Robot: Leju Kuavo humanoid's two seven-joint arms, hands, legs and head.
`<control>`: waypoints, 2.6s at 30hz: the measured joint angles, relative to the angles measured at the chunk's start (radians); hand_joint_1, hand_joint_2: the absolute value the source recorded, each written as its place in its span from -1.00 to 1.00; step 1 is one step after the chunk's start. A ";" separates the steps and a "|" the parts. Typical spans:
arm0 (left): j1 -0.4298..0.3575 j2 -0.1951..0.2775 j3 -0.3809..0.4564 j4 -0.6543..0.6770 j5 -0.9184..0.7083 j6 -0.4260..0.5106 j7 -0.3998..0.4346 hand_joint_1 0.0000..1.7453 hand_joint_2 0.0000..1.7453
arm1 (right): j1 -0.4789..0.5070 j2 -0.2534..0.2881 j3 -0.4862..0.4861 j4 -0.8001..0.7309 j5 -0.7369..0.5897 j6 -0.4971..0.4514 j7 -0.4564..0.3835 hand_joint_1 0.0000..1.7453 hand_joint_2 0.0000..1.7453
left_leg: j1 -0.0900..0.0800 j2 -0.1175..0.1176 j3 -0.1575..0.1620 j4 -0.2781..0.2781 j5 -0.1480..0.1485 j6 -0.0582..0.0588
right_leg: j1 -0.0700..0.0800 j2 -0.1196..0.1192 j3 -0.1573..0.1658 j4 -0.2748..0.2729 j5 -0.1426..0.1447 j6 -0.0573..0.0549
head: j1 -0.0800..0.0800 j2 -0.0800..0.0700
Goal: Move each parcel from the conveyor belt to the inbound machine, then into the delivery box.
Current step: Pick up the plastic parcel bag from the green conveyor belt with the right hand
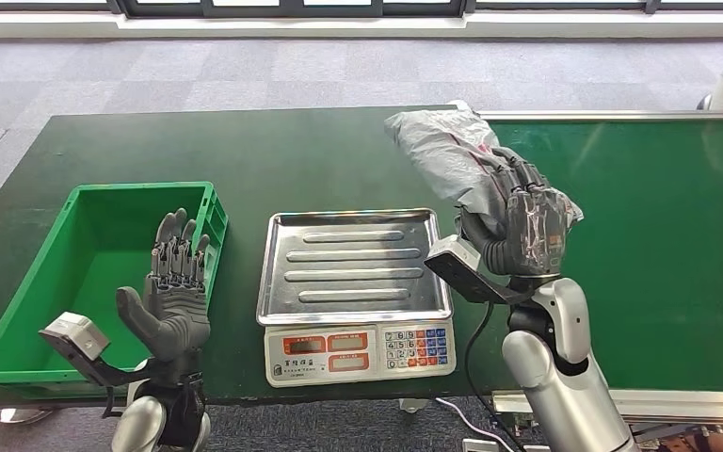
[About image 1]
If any green plastic crate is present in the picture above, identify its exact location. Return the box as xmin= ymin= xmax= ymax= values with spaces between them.
xmin=0 ymin=181 xmax=230 ymax=400

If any white electronic scale body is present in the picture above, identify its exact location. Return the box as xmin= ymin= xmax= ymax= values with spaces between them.
xmin=264 ymin=317 xmax=458 ymax=389

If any white floor cable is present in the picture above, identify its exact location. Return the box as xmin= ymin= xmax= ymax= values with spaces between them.
xmin=436 ymin=397 xmax=516 ymax=452

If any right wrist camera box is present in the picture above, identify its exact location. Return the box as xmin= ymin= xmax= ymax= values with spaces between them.
xmin=424 ymin=234 xmax=538 ymax=307

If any chrome round table foot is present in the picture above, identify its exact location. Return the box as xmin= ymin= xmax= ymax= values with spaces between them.
xmin=0 ymin=408 xmax=55 ymax=426

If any green conveyor belt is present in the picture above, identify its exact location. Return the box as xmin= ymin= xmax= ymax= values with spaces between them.
xmin=483 ymin=118 xmax=723 ymax=395

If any dark window frame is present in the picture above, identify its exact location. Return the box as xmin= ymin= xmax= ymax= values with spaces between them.
xmin=0 ymin=0 xmax=723 ymax=19

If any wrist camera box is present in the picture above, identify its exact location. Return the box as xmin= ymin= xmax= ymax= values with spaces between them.
xmin=424 ymin=234 xmax=538 ymax=307
xmin=39 ymin=312 xmax=153 ymax=388

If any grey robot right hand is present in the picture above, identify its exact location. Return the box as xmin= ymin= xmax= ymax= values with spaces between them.
xmin=458 ymin=146 xmax=579 ymax=279

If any white window sill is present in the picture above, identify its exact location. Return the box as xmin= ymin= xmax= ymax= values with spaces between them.
xmin=0 ymin=10 xmax=723 ymax=40

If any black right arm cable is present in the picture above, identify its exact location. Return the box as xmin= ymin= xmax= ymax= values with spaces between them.
xmin=463 ymin=302 xmax=512 ymax=452

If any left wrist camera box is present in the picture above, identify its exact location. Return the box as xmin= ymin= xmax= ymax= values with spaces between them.
xmin=39 ymin=312 xmax=153 ymax=388

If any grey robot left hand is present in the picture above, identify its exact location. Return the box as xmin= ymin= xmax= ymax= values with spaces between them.
xmin=116 ymin=208 xmax=212 ymax=363

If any steel ribbed scale tray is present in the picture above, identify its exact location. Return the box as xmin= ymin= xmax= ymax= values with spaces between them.
xmin=255 ymin=208 xmax=455 ymax=328

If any grey parcel bag red stripe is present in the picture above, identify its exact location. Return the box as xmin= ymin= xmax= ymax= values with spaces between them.
xmin=383 ymin=99 xmax=586 ymax=237

